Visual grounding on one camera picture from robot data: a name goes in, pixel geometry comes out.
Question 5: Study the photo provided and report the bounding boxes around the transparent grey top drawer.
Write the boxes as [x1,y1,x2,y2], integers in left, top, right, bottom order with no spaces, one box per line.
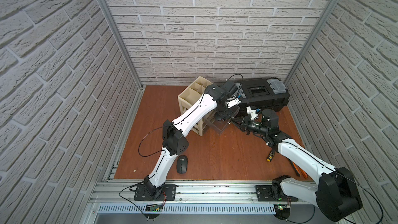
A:
[211,106,240,135]

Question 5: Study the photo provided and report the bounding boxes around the beige drawer organizer cabinet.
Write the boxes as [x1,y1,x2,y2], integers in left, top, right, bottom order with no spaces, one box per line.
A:
[178,76,212,136]

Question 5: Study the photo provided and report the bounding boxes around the black computer mouse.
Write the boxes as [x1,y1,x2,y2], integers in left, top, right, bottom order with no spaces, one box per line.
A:
[176,155,188,174]

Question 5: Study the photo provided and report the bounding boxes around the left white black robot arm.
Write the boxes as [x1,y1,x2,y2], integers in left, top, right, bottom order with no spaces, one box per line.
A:
[143,79,240,200]

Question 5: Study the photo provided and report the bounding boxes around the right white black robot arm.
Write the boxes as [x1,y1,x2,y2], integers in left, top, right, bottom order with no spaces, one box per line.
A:
[230,110,363,222]

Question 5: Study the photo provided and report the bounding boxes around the yellow black screwdriver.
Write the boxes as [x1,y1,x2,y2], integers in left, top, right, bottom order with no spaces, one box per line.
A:
[266,150,275,162]

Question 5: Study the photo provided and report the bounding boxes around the black plastic toolbox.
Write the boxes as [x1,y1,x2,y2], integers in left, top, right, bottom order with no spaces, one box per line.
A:
[236,78,290,117]

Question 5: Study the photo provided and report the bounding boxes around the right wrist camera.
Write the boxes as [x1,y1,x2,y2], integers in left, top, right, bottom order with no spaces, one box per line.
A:
[246,106,260,120]

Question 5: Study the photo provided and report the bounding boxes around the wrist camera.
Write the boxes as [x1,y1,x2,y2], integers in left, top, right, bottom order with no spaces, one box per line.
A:
[226,94,241,108]
[246,106,260,120]

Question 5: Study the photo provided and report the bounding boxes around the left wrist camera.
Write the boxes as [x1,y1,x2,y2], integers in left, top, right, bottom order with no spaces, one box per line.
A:
[226,94,241,108]

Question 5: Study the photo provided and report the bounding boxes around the orange handled pliers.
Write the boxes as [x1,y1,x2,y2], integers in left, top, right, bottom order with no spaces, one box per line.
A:
[289,160,308,179]

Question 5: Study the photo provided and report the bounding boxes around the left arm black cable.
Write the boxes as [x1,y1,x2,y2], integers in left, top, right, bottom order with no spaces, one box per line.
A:
[137,125,167,158]

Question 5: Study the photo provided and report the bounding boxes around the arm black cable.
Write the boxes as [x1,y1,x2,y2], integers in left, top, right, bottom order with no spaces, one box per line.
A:
[137,125,167,158]
[341,174,384,224]

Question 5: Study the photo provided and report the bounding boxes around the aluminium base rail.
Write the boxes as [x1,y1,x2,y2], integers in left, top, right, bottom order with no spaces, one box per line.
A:
[89,180,309,216]

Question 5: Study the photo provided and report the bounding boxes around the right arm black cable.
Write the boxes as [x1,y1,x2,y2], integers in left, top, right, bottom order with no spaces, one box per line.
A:
[341,174,384,224]

